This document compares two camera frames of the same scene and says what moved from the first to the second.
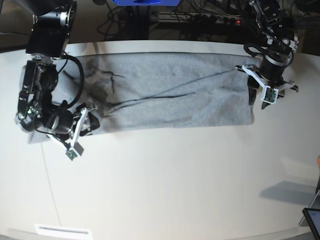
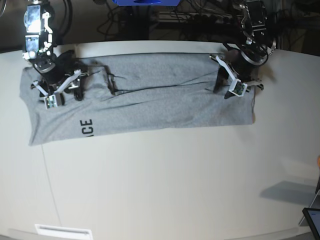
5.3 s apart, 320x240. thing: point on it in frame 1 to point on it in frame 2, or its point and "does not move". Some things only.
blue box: (147, 3) does not move
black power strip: (198, 17) does not move
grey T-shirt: (131, 92) does not move
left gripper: (63, 121) to (59, 72)
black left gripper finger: (253, 85) to (222, 77)
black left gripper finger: (264, 104) to (228, 94)
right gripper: (271, 73) to (243, 65)
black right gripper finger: (93, 121) to (78, 94)
